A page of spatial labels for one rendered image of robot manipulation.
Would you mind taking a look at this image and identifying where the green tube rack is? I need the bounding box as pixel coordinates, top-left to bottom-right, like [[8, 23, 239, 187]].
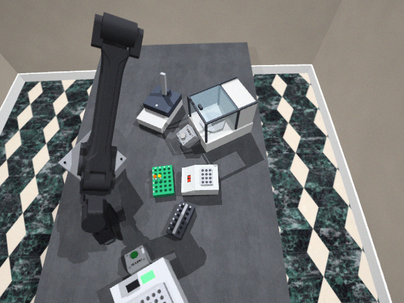
[[152, 165, 175, 198]]

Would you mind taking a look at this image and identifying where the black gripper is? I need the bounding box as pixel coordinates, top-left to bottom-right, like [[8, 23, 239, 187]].
[[105, 203, 126, 241]]

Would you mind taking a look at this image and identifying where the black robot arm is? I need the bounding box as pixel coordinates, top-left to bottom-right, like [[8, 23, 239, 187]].
[[77, 12, 144, 245]]

